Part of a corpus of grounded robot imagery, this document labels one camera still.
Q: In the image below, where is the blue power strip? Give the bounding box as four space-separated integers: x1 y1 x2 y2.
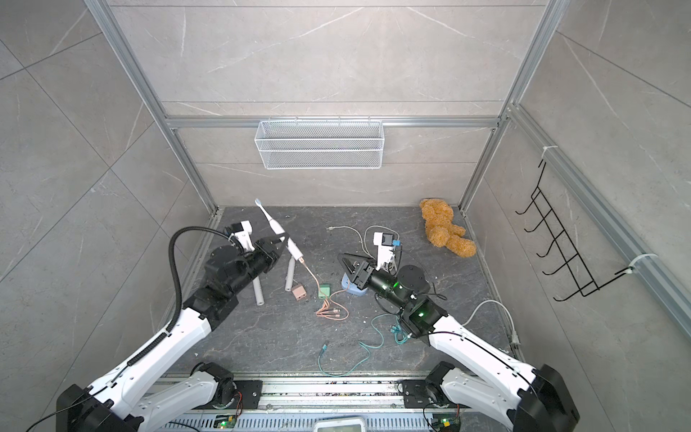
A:
341 274 368 297

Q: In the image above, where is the white electric toothbrush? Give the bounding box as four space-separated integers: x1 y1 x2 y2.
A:
255 198 305 264
253 277 265 306
284 257 296 292

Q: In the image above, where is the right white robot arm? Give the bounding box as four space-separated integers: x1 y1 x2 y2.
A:
338 253 581 431

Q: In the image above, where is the green charging cable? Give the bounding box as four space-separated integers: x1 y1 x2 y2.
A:
316 312 411 377

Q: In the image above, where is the black wire hook rack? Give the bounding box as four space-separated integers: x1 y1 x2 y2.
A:
515 158 635 303

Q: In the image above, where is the brown teddy bear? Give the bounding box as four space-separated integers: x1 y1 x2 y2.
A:
419 199 477 258

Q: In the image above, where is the white power strip cord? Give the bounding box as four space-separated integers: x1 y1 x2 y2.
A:
462 299 521 347

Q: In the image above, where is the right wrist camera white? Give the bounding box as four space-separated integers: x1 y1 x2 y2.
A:
372 231 401 272

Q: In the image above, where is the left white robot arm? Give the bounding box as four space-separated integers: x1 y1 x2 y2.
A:
50 227 292 431

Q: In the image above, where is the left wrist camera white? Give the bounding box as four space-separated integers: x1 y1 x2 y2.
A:
225 221 255 252

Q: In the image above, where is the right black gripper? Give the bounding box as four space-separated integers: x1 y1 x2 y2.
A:
342 254 412 314

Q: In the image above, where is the pink charger plug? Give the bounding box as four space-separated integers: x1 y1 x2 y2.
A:
292 284 308 302

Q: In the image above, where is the green charger plug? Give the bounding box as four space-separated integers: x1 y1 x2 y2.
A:
318 284 331 300

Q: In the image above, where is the white charging cable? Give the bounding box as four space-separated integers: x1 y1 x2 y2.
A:
326 224 401 260

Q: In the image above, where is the white wire mesh basket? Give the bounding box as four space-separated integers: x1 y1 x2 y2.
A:
255 120 385 170

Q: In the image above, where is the pink charging cable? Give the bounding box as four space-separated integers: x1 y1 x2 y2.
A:
299 260 351 321

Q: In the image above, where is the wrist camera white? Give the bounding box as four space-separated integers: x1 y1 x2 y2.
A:
372 231 401 272
225 221 255 252

